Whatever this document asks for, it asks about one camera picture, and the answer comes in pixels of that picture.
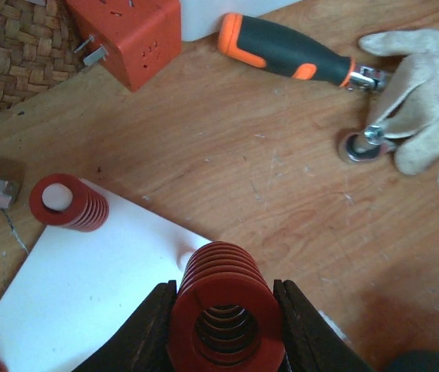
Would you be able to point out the white peg board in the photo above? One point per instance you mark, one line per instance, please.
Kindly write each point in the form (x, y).
(76, 289)

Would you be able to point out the wicker basket with cables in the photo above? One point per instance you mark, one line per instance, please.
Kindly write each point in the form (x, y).
(38, 42)

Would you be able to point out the beige work glove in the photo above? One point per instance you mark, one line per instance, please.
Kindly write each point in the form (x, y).
(408, 108)

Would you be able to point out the orange handled screwdriver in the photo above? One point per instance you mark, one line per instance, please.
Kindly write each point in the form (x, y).
(281, 50)

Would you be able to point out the teal plastic tray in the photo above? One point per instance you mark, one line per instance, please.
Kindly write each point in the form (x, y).
(415, 361)

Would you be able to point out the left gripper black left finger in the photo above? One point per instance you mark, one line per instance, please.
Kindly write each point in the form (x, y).
(140, 343)

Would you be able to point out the red small box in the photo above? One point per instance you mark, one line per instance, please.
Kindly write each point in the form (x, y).
(133, 40)

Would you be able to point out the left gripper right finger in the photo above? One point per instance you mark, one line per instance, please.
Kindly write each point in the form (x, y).
(310, 343)

